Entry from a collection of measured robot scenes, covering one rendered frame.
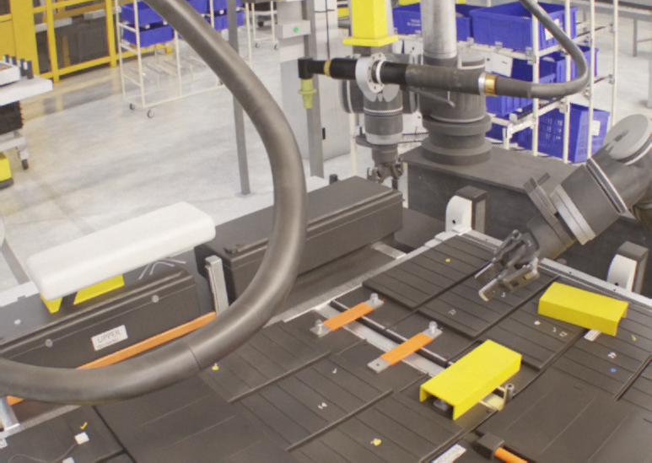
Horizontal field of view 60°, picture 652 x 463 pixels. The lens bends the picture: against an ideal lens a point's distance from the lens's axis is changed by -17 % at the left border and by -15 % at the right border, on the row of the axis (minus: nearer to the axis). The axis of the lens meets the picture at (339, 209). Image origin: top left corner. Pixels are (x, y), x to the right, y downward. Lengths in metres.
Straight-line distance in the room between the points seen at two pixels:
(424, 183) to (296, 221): 1.67
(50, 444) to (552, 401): 0.75
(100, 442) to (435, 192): 1.54
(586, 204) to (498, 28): 2.54
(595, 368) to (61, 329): 0.86
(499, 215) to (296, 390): 1.23
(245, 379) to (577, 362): 0.53
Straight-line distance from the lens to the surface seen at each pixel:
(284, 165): 0.57
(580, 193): 1.00
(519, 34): 3.41
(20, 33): 10.41
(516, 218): 2.05
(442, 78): 1.22
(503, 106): 3.38
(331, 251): 1.30
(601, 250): 1.96
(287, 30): 3.66
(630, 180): 1.01
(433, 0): 1.85
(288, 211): 0.55
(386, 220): 1.38
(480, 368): 0.99
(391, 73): 1.26
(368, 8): 1.26
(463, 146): 2.13
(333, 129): 4.92
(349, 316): 1.16
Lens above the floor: 1.63
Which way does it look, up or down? 23 degrees down
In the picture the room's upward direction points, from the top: 3 degrees counter-clockwise
